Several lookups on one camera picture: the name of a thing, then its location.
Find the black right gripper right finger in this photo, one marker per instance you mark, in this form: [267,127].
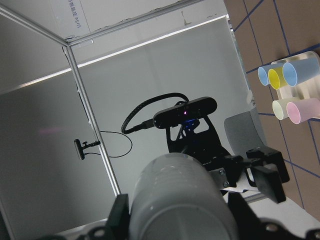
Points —
[247,221]

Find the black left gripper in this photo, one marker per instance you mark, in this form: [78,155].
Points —
[206,147]

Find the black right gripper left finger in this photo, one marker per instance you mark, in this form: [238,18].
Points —
[117,225]

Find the white ikea cup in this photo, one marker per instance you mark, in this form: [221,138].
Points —
[175,198]

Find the pale green cup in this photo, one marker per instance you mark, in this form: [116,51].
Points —
[279,107]

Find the yellow cup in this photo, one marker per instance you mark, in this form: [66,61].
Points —
[276,78]

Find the blue cup near pink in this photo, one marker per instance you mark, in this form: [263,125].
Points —
[263,74]

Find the blue cup at tray edge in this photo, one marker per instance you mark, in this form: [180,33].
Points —
[300,70]

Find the cream plastic tray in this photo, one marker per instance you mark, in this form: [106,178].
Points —
[306,90]

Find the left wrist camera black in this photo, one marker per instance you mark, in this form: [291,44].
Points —
[179,114]

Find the black webcam on post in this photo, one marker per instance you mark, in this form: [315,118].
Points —
[80,147]

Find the aluminium frame post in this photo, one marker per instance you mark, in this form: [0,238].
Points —
[92,120]

